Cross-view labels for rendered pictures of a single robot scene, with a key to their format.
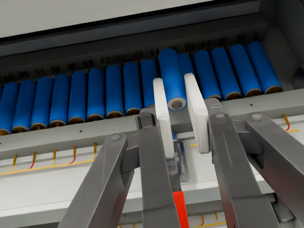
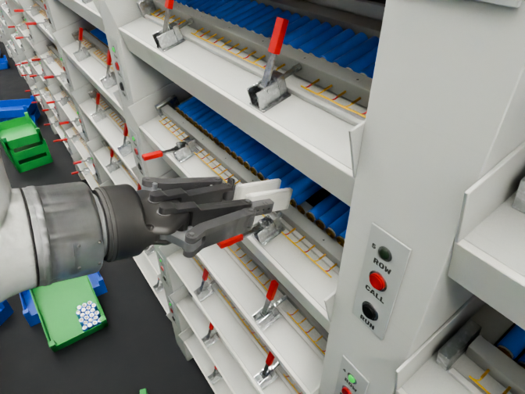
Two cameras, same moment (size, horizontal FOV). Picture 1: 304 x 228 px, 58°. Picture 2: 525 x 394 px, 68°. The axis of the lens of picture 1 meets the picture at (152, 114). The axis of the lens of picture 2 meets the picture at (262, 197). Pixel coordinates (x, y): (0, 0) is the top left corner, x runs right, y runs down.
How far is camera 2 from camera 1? 39 cm
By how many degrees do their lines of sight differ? 39
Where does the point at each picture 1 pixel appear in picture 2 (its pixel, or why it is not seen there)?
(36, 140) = (236, 169)
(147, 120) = (230, 181)
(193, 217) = (294, 308)
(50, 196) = not seen: hidden behind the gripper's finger
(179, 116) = (291, 213)
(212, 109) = (260, 202)
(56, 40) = not seen: hidden behind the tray
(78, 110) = (266, 171)
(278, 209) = not seen: hidden behind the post
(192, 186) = (261, 248)
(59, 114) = (258, 166)
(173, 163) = (259, 227)
